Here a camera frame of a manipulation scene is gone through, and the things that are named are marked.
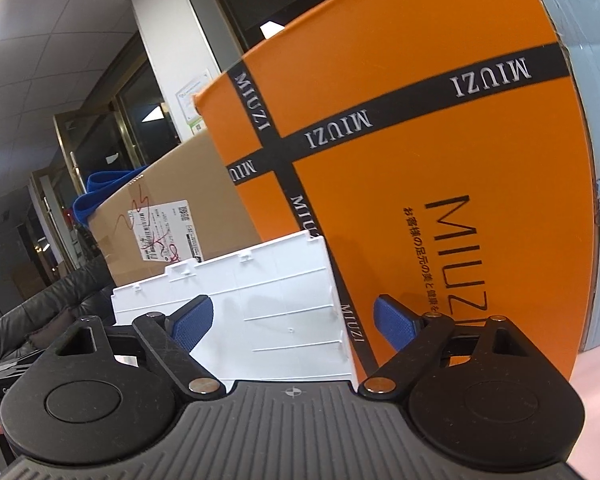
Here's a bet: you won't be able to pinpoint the brown cardboard box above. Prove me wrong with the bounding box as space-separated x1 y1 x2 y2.
88 131 261 286

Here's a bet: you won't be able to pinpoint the blue cloth on box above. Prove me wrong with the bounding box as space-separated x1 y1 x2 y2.
72 166 146 228

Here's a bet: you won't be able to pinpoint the black leather sofa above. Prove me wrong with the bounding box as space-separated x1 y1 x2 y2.
0 256 116 363

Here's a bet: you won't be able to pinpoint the white plastic container box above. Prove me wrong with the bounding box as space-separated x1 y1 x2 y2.
111 233 358 387

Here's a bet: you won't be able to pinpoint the orange MIUZI box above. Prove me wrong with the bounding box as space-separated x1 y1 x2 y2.
195 0 597 375

